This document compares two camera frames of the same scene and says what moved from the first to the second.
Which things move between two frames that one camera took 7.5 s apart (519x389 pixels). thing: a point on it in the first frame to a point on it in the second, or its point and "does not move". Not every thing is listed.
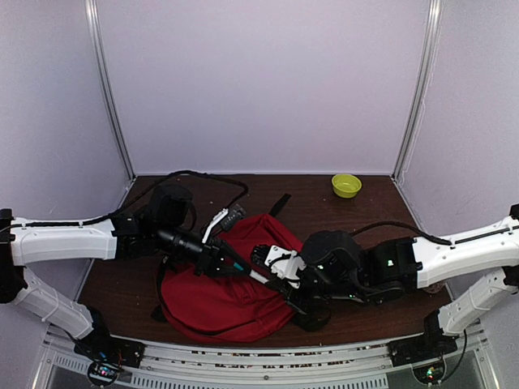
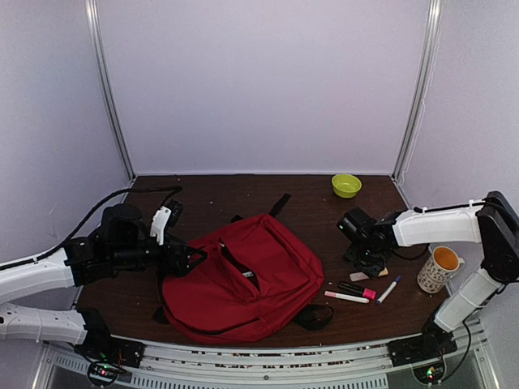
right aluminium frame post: [420, 94] does not move
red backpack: [229, 309] does not move
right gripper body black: [302, 307] to [365, 259]
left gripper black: [210, 261] to [180, 267]
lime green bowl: [345, 185] does not move
